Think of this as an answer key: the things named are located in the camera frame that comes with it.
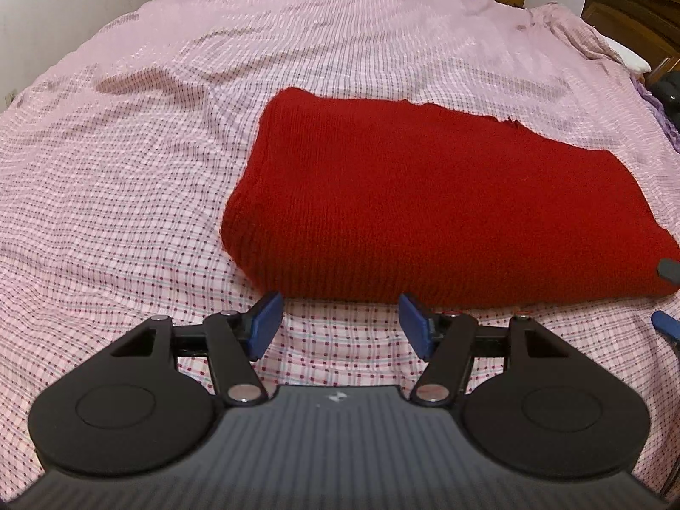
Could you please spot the white pillow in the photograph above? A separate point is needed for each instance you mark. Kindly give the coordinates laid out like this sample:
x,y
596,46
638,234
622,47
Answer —
x,y
632,56

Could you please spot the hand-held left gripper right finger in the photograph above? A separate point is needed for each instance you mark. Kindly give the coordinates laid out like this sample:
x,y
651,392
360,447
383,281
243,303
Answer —
x,y
415,326

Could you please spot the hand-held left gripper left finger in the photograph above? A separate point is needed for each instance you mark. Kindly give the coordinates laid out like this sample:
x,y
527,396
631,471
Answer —
x,y
265,324

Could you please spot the white wall socket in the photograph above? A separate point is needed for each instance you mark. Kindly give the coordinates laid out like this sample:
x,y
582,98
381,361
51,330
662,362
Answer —
x,y
9,98

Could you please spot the purple cloth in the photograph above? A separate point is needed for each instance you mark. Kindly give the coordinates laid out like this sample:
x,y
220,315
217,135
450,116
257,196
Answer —
x,y
666,122

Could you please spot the dark wooden headboard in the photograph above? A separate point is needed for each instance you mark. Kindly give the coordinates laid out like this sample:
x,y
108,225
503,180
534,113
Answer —
x,y
632,10

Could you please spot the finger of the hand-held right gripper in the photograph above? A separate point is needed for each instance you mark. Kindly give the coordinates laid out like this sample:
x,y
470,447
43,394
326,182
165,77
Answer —
x,y
669,268
666,326

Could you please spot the red knitted sweater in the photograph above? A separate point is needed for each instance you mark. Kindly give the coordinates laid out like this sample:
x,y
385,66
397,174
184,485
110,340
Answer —
x,y
425,196

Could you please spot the pink checked bed sheet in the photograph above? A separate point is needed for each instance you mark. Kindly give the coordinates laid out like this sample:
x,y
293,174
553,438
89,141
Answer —
x,y
133,170

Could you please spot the black bag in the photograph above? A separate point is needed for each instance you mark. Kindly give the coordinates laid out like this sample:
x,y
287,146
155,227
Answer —
x,y
670,93

